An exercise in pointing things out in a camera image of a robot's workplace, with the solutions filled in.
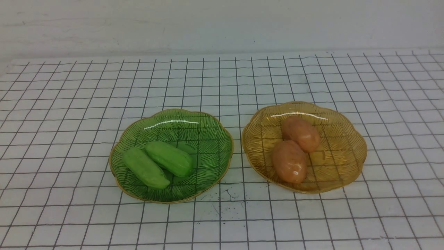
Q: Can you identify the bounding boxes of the green gourd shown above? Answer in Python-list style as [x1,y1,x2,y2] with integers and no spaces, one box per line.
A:
[123,147,171,189]
[144,141,194,177]

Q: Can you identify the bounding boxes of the brown potato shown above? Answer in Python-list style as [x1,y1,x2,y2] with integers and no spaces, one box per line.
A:
[272,140,307,184]
[282,116,321,152]

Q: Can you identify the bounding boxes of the green transparent plastic plate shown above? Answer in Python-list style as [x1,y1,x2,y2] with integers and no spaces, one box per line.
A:
[109,109,234,203]

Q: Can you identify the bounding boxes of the amber transparent plastic plate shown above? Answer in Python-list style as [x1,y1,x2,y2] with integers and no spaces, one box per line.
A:
[241,101,368,194]

